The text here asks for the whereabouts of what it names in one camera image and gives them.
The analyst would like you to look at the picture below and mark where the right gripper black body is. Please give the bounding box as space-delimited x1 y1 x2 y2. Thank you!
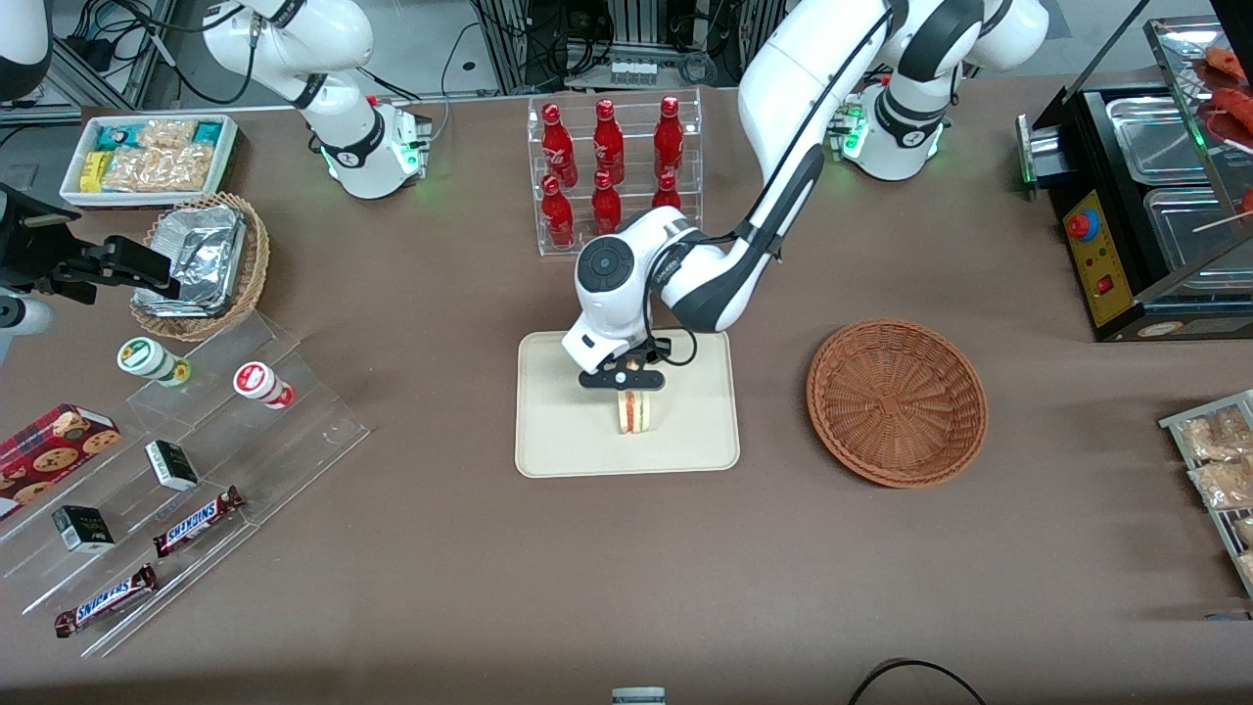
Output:
0 184 99 297

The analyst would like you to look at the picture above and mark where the triangular sandwich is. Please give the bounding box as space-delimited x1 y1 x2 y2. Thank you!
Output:
616 389 656 436

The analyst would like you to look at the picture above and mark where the cream plastic tray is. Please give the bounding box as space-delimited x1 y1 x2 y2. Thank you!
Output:
515 324 741 479

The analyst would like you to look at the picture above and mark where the light wicker basket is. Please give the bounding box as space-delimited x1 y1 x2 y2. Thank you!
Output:
130 191 271 343

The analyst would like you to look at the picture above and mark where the brown wicker basket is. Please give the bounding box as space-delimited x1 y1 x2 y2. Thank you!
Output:
807 318 989 489

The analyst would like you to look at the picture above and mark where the tray of packaged snacks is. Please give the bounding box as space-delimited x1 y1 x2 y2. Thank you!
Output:
1159 390 1253 598

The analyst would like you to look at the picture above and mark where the silver foil container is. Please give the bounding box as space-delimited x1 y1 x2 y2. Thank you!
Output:
135 205 247 317

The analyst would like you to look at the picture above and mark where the green lid yogurt cup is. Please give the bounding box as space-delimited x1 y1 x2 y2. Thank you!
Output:
117 337 193 387

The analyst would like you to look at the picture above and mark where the large clear cracker bag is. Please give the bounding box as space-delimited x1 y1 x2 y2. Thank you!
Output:
102 144 214 193

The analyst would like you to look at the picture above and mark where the small clear cracker bag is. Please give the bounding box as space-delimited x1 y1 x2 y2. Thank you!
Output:
137 118 199 154

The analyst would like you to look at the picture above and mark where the white snack bin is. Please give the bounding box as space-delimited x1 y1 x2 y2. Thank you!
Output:
59 115 242 209

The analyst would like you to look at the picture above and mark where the red lid yogurt cup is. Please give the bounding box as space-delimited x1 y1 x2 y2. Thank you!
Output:
233 361 296 410

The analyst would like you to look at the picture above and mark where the small black box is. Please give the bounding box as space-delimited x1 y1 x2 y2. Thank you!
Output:
52 505 116 555
145 440 201 493

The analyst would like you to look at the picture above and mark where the clear acrylic step display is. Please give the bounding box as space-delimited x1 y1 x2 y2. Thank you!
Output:
0 311 371 659

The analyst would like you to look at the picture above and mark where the red cookie box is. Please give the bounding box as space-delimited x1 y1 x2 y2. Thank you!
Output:
0 403 122 521

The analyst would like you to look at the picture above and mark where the clear acrylic bottle rack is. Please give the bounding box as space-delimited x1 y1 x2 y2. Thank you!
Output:
527 88 704 258

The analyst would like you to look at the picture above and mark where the snickers chocolate bar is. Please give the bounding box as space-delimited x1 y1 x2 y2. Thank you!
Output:
153 487 246 559
54 564 160 639

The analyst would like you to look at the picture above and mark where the black food warmer machine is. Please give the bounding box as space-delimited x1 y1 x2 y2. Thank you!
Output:
1016 0 1253 344

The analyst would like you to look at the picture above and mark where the steel warmer pan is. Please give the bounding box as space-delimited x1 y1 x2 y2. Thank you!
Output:
1104 95 1211 186
1142 185 1253 274

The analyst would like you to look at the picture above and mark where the clear snack bag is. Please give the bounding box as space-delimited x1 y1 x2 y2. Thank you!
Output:
1178 407 1253 463
1188 458 1253 512

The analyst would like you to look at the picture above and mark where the red sausage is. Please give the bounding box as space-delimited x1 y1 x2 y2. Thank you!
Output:
1204 45 1253 85
1210 88 1253 140

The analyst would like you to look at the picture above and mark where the aluminium rail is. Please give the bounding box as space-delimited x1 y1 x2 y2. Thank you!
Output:
44 0 177 114

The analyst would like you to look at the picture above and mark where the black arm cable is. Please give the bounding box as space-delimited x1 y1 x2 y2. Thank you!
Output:
641 0 897 369

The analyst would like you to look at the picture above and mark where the aluminium frame structure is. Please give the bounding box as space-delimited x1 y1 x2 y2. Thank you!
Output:
470 0 789 94

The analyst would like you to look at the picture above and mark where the black table cable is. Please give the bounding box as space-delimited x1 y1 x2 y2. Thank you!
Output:
847 658 990 705

